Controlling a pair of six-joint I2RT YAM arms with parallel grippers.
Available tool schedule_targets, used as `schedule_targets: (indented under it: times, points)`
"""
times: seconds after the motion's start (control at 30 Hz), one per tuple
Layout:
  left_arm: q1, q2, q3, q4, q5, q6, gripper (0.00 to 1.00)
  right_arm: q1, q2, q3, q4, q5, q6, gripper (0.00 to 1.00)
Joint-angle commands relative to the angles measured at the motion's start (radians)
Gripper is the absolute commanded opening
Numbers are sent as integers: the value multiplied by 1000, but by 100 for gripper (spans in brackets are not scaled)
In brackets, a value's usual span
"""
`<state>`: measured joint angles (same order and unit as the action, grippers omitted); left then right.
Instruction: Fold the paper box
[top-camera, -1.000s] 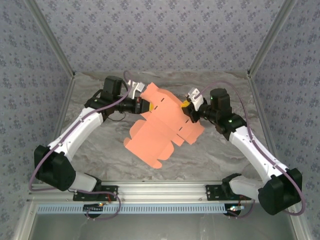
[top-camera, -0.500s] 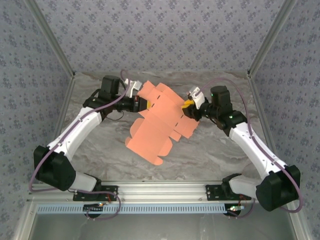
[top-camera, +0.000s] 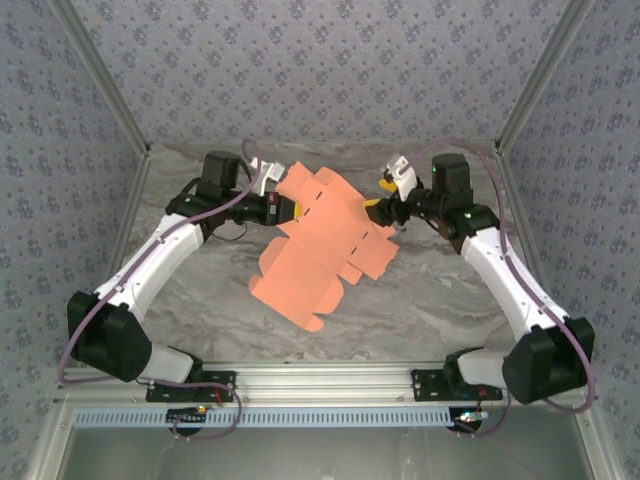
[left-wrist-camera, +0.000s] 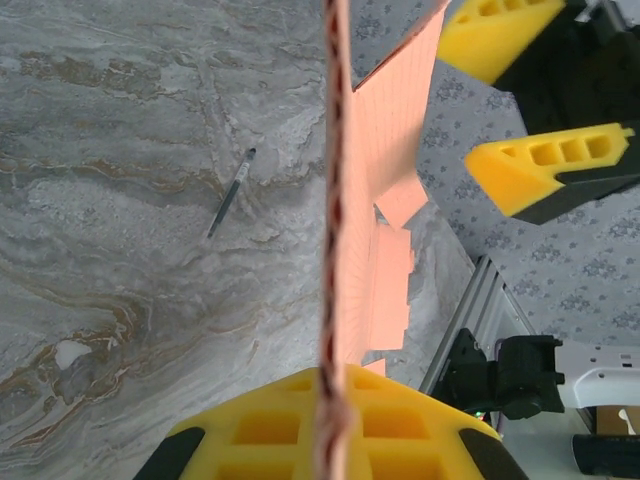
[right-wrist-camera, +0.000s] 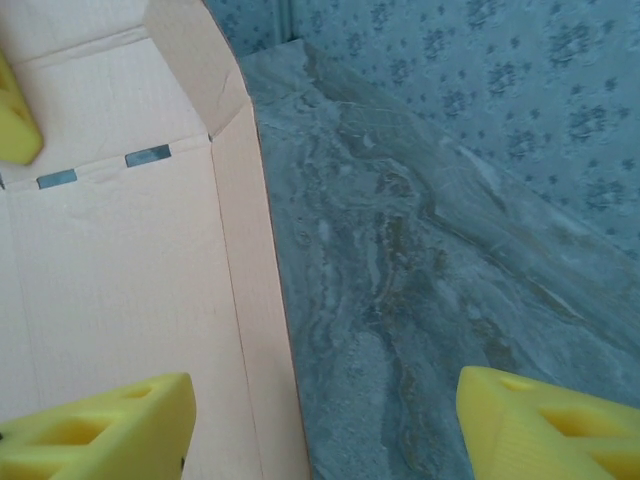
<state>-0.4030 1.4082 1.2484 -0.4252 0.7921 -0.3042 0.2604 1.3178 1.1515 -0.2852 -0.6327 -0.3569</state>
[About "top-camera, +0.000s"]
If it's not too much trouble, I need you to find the slotted pale blue cable duct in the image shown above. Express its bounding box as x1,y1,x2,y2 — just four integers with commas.
74,407,459,429

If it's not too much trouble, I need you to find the aluminium table side rail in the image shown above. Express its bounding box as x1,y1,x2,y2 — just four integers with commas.
497,147,571,366
77,147,154,369

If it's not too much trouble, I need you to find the salmon orange paper box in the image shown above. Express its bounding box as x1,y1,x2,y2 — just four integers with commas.
249,160,401,332

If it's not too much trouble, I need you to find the grey metal sheet panel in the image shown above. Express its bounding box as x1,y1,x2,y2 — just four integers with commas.
29,404,616,480

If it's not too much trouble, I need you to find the small black circuit board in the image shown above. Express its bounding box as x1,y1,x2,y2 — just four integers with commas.
167,407,209,426
452,409,489,431

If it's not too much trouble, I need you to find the aluminium frame post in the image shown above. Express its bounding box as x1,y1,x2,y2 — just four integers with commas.
493,0,599,154
49,0,152,154

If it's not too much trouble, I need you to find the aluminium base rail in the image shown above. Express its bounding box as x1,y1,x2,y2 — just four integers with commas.
54,362,599,404

